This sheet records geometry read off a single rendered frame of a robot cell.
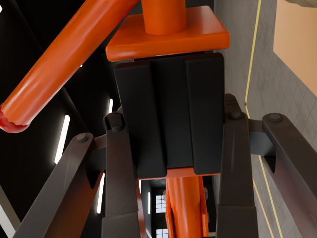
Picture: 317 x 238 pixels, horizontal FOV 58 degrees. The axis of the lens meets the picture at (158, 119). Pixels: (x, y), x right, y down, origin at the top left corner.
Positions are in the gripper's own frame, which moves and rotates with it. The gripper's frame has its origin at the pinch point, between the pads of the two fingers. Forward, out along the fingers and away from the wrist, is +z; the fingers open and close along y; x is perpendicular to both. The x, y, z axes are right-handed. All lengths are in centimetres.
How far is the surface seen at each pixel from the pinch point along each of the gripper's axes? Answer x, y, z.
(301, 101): -143, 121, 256
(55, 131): -279, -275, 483
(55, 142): -296, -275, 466
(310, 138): -169, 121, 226
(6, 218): -199, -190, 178
